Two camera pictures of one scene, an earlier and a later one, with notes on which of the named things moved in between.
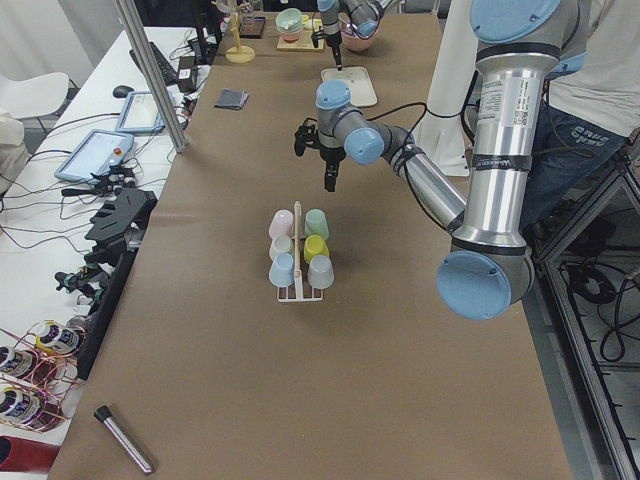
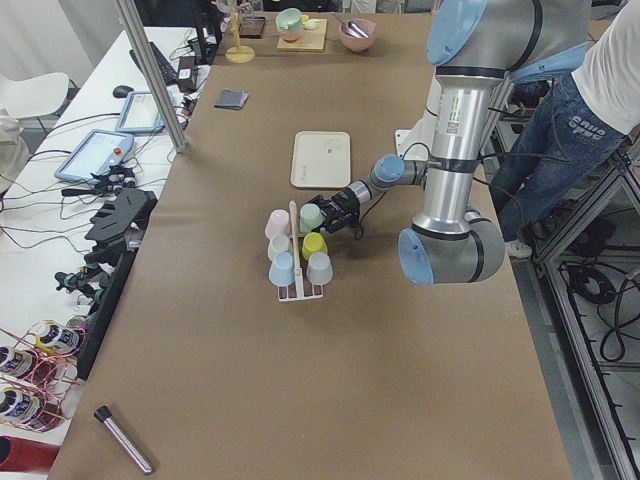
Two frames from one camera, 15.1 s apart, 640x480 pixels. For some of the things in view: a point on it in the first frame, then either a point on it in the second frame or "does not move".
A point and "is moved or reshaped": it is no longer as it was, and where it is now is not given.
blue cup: x=281 y=272 does not move
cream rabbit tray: x=358 y=79 to x=321 y=159
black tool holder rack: x=114 y=234 does not move
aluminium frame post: x=134 y=26 does not move
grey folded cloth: x=233 y=99 does not move
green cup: x=316 y=223 is moved or reshaped
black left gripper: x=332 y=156 to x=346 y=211
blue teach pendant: x=97 y=150 does not move
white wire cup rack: x=298 y=273 does not move
